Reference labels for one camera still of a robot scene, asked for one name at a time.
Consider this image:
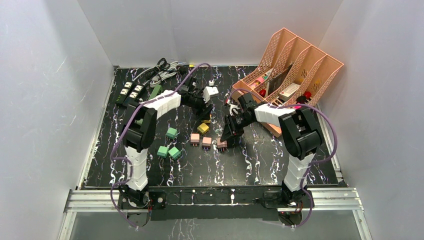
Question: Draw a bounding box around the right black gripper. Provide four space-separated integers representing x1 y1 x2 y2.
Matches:
220 113 254 142

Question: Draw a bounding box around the pink plug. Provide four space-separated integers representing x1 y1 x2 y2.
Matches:
216 138 228 152
190 133 201 146

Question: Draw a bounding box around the pink plug adapter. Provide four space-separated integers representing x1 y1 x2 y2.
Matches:
201 137 213 150

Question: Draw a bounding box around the yellow plug adapter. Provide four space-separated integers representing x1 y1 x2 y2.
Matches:
197 123 210 135

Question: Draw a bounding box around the green power strip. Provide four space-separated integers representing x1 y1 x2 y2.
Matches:
148 85 164 100

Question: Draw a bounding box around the green plug adapter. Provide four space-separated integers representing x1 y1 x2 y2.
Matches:
156 146 169 159
165 127 178 140

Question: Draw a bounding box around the black power strip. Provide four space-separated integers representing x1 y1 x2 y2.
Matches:
114 81 135 107
123 84 146 107

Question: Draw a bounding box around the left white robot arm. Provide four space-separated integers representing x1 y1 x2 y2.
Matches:
120 77 219 208

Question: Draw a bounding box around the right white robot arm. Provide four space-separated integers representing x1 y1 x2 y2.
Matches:
220 93 324 207

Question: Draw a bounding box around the orange plastic desk organizer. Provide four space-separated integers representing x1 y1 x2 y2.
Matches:
231 27 345 138

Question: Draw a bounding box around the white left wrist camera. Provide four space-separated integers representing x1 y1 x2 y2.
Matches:
202 80 219 103

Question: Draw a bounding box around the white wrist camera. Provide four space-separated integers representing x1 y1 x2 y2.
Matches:
202 80 219 103
224 99 242 117

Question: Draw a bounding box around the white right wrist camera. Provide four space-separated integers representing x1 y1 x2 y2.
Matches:
224 99 242 117

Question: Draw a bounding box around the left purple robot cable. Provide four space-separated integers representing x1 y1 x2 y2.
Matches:
109 62 216 229

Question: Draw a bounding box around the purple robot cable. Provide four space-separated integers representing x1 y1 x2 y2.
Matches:
226 88 339 229
109 62 216 229

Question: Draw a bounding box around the grey cable of middle strip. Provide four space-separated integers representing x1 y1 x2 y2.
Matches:
149 62 181 88

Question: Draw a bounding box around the grey cable of strip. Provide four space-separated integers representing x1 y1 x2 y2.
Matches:
132 62 167 84
149 62 181 88

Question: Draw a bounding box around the grey cable of left strip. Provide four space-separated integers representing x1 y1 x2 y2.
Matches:
132 62 167 84

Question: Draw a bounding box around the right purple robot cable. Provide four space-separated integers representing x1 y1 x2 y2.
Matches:
226 88 339 229

